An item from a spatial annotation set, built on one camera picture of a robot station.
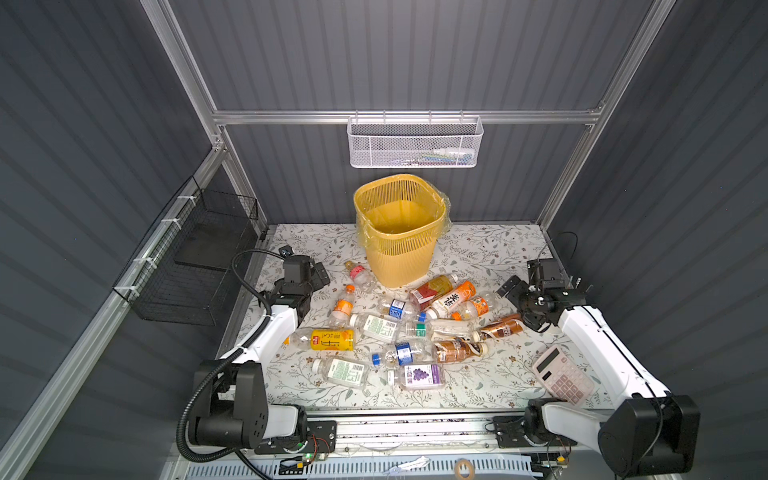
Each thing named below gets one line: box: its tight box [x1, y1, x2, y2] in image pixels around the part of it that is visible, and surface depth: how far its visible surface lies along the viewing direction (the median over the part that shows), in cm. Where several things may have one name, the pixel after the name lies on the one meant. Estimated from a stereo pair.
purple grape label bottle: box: [387, 363, 445, 391], surface depth 82 cm
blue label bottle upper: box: [381, 298, 421, 322], surface depth 94 cm
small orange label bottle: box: [451, 297, 489, 321], surface depth 95 cm
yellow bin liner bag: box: [353, 174, 453, 257], surface depth 95 cm
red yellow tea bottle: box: [409, 273, 459, 310], surface depth 96 cm
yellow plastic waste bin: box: [354, 174, 446, 288], surface depth 95 cm
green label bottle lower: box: [311, 356, 369, 389], surface depth 82 cm
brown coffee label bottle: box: [433, 338, 488, 363], surface depth 85 cm
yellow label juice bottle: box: [282, 329, 357, 352], surface depth 86 cm
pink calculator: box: [532, 345, 595, 406], surface depth 82 cm
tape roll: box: [454, 458, 475, 480], surface depth 71 cm
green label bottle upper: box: [349, 312, 402, 343], surface depth 91 cm
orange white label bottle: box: [425, 280, 477, 320], surface depth 95 cm
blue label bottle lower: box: [371, 342, 430, 366], surface depth 84 cm
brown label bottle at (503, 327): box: [480, 314, 524, 339], surface depth 89 cm
